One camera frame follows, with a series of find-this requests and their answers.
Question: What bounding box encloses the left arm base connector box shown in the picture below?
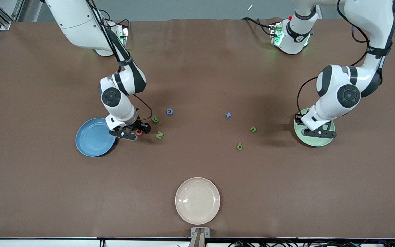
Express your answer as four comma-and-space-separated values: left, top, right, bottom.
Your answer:
269, 21, 284, 47

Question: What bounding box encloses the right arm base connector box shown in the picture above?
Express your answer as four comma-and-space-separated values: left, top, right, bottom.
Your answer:
115, 26, 129, 48

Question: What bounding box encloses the light green plate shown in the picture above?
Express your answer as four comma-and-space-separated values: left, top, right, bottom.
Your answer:
294, 108, 336, 148

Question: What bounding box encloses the blue plate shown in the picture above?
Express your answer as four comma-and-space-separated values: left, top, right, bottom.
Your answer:
75, 118, 117, 157

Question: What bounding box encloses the beige plate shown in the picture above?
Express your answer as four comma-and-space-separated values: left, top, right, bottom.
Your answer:
175, 177, 221, 225

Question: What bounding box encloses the brown table mat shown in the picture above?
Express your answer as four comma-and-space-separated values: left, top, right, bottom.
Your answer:
0, 17, 395, 239

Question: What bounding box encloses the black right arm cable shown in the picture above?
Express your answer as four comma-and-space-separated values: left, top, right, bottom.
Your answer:
86, 0, 153, 124

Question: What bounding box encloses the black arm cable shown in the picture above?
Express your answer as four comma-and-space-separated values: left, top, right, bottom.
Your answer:
86, 0, 153, 124
296, 0, 371, 115

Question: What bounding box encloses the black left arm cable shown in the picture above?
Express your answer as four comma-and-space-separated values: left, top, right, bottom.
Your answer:
296, 0, 371, 115

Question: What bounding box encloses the black right base cable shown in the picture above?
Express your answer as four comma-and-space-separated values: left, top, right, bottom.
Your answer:
98, 10, 130, 30

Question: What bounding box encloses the black base cable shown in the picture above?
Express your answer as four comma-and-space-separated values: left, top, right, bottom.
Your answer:
241, 16, 273, 36
98, 10, 130, 30

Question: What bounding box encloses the black left base cable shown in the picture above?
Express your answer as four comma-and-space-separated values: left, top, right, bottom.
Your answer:
241, 16, 273, 36

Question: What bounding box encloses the silver camera mount bracket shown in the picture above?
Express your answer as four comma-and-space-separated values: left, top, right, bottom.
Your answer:
189, 227, 210, 247

